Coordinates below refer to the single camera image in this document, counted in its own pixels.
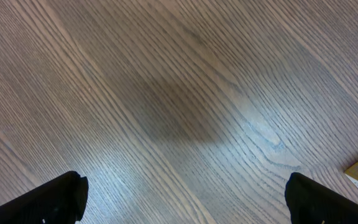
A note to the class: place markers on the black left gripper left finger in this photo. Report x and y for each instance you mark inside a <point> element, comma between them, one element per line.
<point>61,200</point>

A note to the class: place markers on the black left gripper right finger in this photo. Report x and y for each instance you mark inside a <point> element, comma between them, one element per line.
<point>310,202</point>

